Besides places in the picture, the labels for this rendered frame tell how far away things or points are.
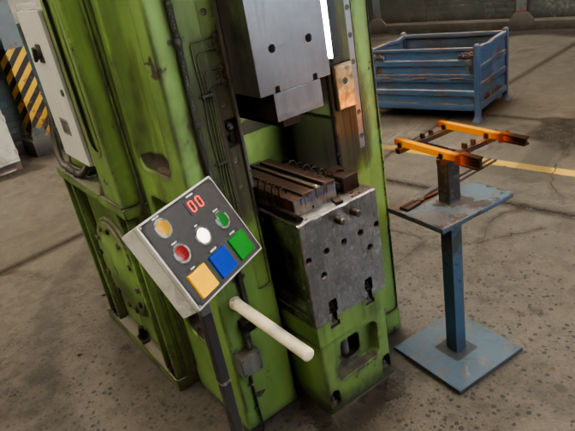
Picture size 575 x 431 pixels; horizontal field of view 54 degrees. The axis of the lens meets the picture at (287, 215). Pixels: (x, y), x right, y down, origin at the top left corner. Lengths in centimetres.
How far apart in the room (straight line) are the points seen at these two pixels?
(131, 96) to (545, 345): 206
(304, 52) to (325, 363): 119
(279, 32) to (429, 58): 394
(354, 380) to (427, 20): 874
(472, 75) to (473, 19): 469
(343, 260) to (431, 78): 380
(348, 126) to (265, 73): 57
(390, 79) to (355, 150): 363
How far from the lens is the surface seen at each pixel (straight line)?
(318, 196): 205
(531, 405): 255
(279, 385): 249
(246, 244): 171
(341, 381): 243
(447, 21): 1042
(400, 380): 263
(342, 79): 221
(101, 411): 290
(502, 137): 222
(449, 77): 566
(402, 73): 588
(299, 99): 192
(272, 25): 185
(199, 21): 188
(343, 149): 228
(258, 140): 244
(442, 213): 225
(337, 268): 214
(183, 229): 159
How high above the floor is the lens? 179
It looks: 25 degrees down
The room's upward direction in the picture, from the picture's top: 11 degrees counter-clockwise
